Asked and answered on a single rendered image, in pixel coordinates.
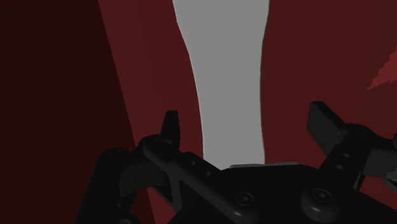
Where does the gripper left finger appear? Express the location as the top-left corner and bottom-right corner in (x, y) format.
(74, 109), (231, 224)

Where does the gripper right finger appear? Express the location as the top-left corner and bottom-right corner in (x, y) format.
(306, 101), (397, 199)

